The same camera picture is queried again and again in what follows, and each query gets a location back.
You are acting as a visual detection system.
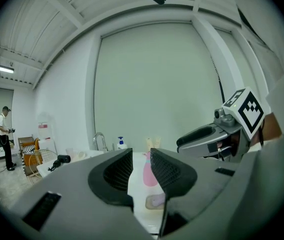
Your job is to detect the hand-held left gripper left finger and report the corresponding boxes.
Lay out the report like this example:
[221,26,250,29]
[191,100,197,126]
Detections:
[87,147,135,213]

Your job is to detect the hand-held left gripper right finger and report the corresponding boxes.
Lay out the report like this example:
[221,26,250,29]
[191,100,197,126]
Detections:
[150,147,199,237]

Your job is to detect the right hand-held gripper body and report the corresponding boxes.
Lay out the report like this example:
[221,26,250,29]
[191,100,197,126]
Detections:
[177,86,271,164]

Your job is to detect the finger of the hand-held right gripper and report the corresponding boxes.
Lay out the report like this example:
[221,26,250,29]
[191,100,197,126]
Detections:
[176,124,218,148]

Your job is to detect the purple bar of soap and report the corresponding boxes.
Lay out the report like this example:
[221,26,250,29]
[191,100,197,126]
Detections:
[149,193,166,207]

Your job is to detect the person's right forearm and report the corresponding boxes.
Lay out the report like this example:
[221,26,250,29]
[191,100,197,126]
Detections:
[253,112,283,146]

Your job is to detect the beige soap dish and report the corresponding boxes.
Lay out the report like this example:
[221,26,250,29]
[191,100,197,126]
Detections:
[145,194,165,211]

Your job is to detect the person's right hand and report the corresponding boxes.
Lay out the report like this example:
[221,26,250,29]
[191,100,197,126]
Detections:
[217,131,242,158]

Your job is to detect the pink bottle with teal cap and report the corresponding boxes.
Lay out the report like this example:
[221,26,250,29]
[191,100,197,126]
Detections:
[142,152,159,187]

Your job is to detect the white bottle with blue pump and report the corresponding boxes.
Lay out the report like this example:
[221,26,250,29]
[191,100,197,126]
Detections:
[117,136,128,150]

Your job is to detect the chrome faucet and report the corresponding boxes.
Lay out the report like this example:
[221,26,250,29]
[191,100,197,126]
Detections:
[92,132,109,153]

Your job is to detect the black handheld device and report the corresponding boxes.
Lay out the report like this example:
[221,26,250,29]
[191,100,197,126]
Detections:
[47,154,72,172]

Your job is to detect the person's white shirt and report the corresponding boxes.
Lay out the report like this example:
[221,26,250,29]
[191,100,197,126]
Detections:
[225,0,284,240]

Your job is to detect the white board with red label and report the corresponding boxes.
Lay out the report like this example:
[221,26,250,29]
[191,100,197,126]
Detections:
[37,111,52,140]

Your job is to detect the orange wooden cart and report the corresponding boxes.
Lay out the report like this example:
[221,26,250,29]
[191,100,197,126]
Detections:
[17,136,44,177]

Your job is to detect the black hanging cable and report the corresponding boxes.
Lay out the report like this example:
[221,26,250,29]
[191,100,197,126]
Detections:
[209,55,226,103]

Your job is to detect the white wire rack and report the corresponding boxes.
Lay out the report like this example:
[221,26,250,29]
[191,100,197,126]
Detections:
[30,138,59,185]

